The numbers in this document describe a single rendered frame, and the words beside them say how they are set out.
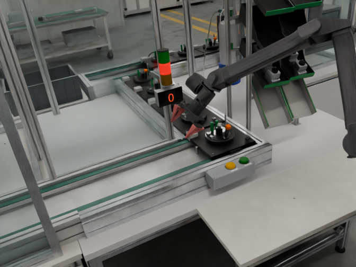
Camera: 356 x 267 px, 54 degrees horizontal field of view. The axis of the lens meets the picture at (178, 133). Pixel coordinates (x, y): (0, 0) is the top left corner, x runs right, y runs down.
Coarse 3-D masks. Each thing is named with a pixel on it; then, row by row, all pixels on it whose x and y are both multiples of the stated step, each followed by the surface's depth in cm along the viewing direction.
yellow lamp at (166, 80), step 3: (162, 75) 151; (165, 75) 150; (168, 75) 151; (171, 75) 152; (162, 78) 152; (165, 78) 151; (168, 78) 152; (171, 78) 153; (162, 81) 153; (165, 81) 152; (168, 81) 152; (171, 81) 153; (162, 84) 154; (165, 84) 153; (168, 84) 153
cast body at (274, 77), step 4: (268, 68) 157; (272, 68) 155; (276, 68) 155; (268, 72) 157; (272, 72) 155; (276, 72) 154; (264, 76) 161; (268, 76) 158; (272, 76) 155; (276, 76) 156; (268, 80) 159; (272, 80) 156; (276, 80) 157
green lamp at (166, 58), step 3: (168, 51) 147; (159, 54) 146; (162, 54) 146; (165, 54) 146; (168, 54) 147; (159, 57) 147; (162, 57) 147; (165, 57) 147; (168, 57) 148; (159, 60) 148; (162, 60) 147; (165, 60) 147; (168, 60) 148; (159, 63) 149; (162, 63) 148; (165, 63) 148
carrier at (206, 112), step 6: (204, 114) 185; (210, 114) 189; (180, 120) 186; (186, 120) 181; (210, 120) 183; (222, 120) 181; (174, 126) 183; (180, 126) 180; (186, 126) 180; (204, 126) 178
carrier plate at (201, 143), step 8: (208, 128) 176; (232, 128) 173; (200, 136) 169; (240, 136) 166; (248, 136) 165; (200, 144) 163; (208, 144) 162; (232, 144) 160; (240, 144) 160; (248, 144) 160; (208, 152) 156; (216, 152) 156; (224, 152) 155
